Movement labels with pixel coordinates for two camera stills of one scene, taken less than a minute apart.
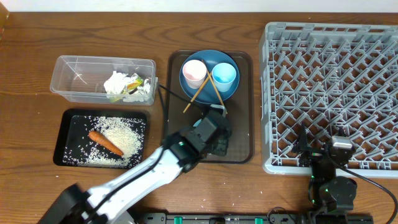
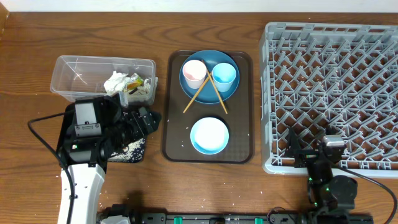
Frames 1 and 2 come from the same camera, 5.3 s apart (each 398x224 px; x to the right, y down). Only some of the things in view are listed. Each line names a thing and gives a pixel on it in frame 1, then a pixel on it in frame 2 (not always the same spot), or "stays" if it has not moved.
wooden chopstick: [215, 85] stays
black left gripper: [227, 139] -> [138, 126]
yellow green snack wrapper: [135, 81] stays
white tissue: [115, 83] stays
